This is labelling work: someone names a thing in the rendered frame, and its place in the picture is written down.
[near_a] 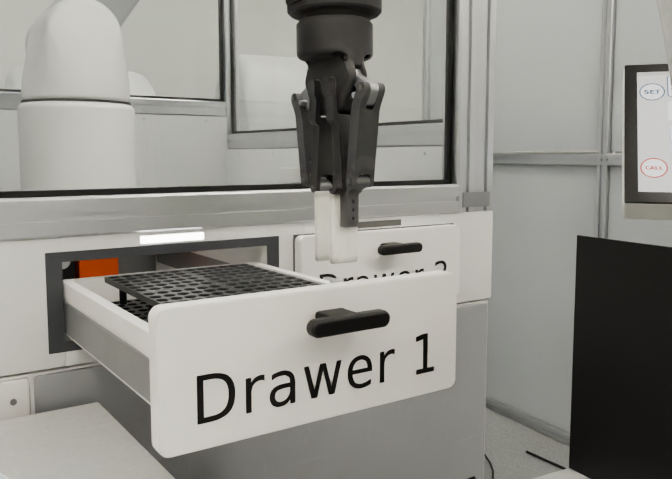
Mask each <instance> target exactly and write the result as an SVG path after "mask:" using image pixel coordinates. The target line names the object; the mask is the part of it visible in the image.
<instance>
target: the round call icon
mask: <svg viewBox="0 0 672 479"><path fill-rule="evenodd" d="M639 178H656V179H669V157H639Z"/></svg>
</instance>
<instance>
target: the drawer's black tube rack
mask: <svg viewBox="0 0 672 479"><path fill-rule="evenodd" d="M104 279H105V283H107V284H109V285H111V286H113V287H115V288H117V289H119V301H114V302H111V303H113V304H115V305H117V306H118V307H120V308H122V309H124V310H125V311H127V312H129V313H131V314H133V315H134V316H136V317H138V318H140V319H141V320H143V321H145V322H147V323H148V315H149V312H150V310H151V309H152V308H153V307H154V306H156V305H160V304H168V303H176V302H184V301H192V300H200V299H208V298H216V297H225V296H233V295H241V294H249V293H257V292H265V291H273V290H282V289H290V288H298V287H306V286H314V285H322V284H318V283H315V282H311V281H308V280H304V279H300V278H297V277H293V276H289V275H286V274H282V273H278V272H275V271H271V270H267V269H264V268H260V267H256V266H253V265H249V264H246V263H245V264H235V265H224V266H214V267H203V268H193V269H182V270H172V271H162V272H151V273H141V274H130V275H120V276H110V277H104ZM127 294H129V295H131V296H133V297H135V298H137V299H131V300H127Z"/></svg>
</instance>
